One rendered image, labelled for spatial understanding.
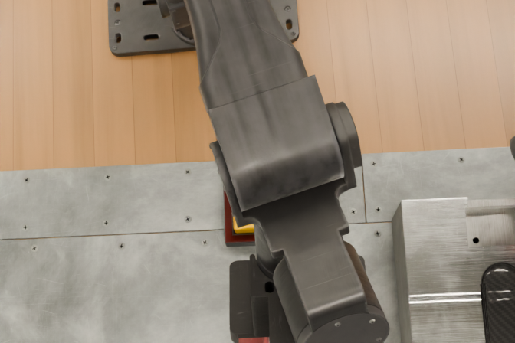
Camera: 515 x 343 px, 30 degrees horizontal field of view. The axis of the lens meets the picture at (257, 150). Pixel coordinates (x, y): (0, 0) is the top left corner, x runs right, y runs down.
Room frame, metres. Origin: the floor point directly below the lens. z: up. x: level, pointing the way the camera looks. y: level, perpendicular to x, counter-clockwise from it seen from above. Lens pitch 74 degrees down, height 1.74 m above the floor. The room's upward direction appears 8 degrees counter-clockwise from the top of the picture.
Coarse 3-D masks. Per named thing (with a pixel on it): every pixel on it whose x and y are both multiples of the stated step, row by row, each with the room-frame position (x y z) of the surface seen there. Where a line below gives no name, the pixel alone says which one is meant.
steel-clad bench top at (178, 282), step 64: (0, 192) 0.26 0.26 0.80; (64, 192) 0.25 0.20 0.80; (128, 192) 0.24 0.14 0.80; (192, 192) 0.23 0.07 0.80; (384, 192) 0.20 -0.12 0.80; (448, 192) 0.20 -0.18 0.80; (512, 192) 0.19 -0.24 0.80; (0, 256) 0.20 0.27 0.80; (64, 256) 0.19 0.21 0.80; (128, 256) 0.18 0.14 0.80; (192, 256) 0.17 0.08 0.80; (256, 256) 0.16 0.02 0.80; (384, 256) 0.14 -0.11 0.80; (0, 320) 0.13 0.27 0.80; (64, 320) 0.12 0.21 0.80; (128, 320) 0.11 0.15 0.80; (192, 320) 0.11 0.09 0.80
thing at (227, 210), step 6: (228, 204) 0.21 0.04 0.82; (228, 210) 0.20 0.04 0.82; (228, 216) 0.20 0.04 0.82; (228, 222) 0.19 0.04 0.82; (228, 228) 0.19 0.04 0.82; (228, 234) 0.18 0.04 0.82; (252, 234) 0.18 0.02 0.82; (228, 240) 0.17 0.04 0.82; (234, 240) 0.17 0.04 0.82; (240, 240) 0.17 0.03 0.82; (246, 240) 0.17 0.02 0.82; (252, 240) 0.17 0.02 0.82
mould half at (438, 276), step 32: (416, 224) 0.15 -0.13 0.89; (448, 224) 0.15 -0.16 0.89; (416, 256) 0.12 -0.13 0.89; (448, 256) 0.12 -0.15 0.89; (480, 256) 0.12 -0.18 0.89; (512, 256) 0.11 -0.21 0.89; (416, 288) 0.10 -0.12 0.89; (448, 288) 0.09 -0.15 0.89; (480, 288) 0.09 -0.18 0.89; (416, 320) 0.07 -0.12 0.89; (448, 320) 0.06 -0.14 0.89; (480, 320) 0.06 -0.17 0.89
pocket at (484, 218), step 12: (468, 204) 0.17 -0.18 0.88; (480, 204) 0.16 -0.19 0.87; (492, 204) 0.16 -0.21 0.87; (504, 204) 0.16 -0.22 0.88; (468, 216) 0.16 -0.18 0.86; (480, 216) 0.16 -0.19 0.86; (492, 216) 0.15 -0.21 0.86; (504, 216) 0.15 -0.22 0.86; (468, 228) 0.15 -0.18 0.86; (480, 228) 0.14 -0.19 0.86; (492, 228) 0.14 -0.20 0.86; (504, 228) 0.14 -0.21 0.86; (468, 240) 0.13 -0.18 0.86; (480, 240) 0.13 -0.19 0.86; (492, 240) 0.13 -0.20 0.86; (504, 240) 0.13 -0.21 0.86
